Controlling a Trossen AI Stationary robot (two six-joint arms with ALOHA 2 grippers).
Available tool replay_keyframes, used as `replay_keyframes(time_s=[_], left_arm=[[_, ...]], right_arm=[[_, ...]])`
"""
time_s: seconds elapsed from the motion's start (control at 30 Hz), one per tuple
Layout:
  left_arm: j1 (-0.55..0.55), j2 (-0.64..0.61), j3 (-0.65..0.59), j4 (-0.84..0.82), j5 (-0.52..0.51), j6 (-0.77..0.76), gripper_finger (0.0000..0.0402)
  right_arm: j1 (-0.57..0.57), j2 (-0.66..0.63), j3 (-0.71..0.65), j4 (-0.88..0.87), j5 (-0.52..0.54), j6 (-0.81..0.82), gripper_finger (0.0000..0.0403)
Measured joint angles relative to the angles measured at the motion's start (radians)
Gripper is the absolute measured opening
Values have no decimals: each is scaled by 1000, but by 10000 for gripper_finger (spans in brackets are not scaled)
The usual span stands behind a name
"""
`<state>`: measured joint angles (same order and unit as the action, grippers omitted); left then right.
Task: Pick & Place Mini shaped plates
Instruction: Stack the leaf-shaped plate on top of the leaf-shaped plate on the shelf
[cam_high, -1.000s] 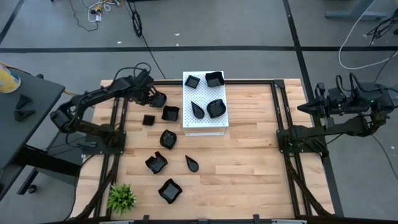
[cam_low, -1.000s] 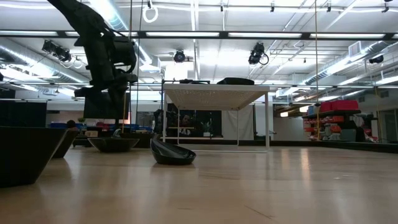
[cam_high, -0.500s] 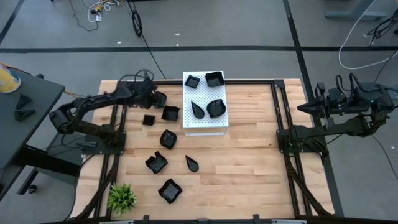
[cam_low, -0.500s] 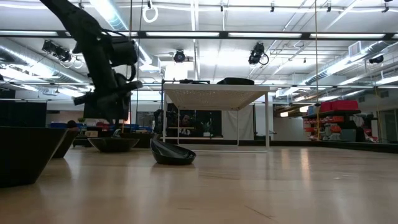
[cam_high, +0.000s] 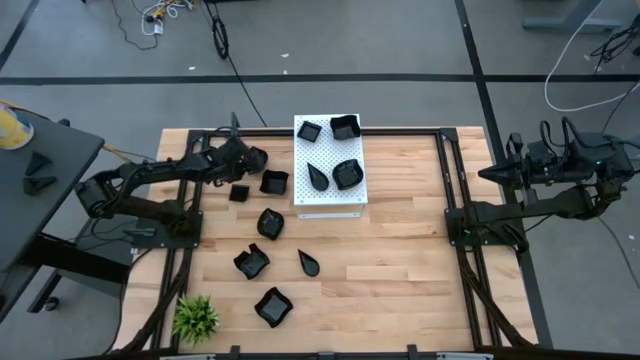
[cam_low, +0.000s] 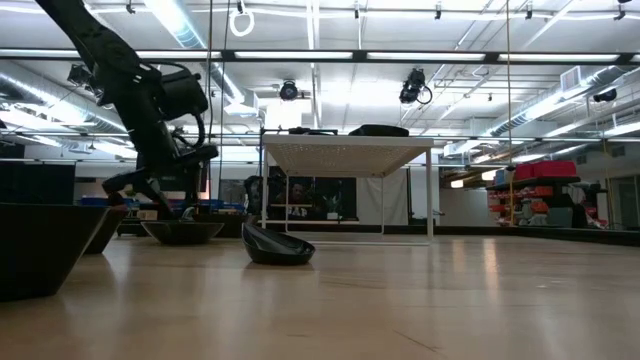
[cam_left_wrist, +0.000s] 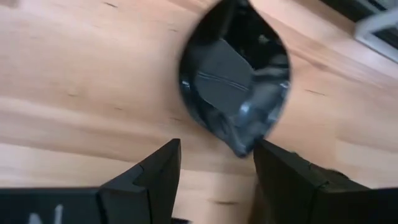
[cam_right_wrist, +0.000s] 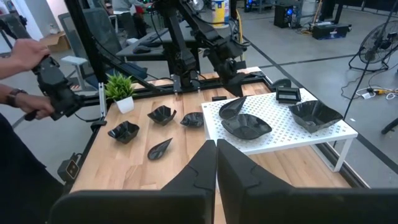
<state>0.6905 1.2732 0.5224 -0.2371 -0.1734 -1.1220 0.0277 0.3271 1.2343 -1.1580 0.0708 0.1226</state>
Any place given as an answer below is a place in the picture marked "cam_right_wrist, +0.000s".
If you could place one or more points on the black table clamp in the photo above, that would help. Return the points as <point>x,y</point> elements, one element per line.
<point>99,124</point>
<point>281,84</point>

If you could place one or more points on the small green potted plant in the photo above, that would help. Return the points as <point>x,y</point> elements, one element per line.
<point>119,88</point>

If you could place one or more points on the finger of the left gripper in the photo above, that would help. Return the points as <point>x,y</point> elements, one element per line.
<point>230,82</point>
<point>240,84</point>

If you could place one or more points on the small table-level camera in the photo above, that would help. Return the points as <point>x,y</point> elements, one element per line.
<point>72,169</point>

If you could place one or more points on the black furniture leg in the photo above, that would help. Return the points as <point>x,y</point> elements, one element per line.
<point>390,127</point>

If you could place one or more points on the white bracket strip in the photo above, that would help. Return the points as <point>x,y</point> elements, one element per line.
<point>101,99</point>

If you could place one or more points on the black computer with blue light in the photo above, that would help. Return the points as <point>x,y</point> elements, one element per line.
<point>284,18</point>

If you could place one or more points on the person's hand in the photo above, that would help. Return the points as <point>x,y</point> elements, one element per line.
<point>37,107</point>
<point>29,54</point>

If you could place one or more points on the white perforated metal shelf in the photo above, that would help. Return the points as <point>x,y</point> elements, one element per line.
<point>280,137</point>

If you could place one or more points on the black teardrop plate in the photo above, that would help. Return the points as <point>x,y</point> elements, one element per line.
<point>230,109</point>
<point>223,116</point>
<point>157,151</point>

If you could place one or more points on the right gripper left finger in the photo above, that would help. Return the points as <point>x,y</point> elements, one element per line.
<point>192,177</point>

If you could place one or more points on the person's wristwatch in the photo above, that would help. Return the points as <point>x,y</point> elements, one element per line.
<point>14,97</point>

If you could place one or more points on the dark grey side desk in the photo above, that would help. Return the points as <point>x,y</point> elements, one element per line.
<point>155,51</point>

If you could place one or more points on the black floor fan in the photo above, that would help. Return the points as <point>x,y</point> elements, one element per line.
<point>384,43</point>

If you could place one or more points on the black equipment case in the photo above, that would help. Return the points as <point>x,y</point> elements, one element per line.
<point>331,31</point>

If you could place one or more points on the black rounded wavy plate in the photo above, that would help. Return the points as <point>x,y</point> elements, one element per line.
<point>245,126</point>
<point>192,120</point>
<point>248,137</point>

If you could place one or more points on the person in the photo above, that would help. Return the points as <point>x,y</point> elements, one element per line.
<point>21,174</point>
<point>124,4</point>

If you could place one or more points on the large black square wavy plate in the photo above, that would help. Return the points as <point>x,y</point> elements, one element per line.
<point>124,133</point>

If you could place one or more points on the grey mesh office chair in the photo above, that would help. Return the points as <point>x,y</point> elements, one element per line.
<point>102,31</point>

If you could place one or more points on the cardboard box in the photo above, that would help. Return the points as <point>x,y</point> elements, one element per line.
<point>57,42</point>

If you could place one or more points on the yellow and blue canister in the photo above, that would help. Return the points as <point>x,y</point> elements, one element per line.
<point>220,14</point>

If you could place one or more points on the black computer mouse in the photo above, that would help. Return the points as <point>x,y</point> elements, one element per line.
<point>141,49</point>

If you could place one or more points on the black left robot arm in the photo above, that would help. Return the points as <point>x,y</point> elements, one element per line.
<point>183,62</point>

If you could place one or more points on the person's forearm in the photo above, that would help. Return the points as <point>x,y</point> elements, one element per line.
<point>6,70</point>
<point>3,93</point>

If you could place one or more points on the small black square plate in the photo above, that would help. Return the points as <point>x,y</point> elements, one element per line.
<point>288,93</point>
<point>219,98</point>
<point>287,100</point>

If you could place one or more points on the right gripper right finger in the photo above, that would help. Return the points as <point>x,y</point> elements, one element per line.
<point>242,177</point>

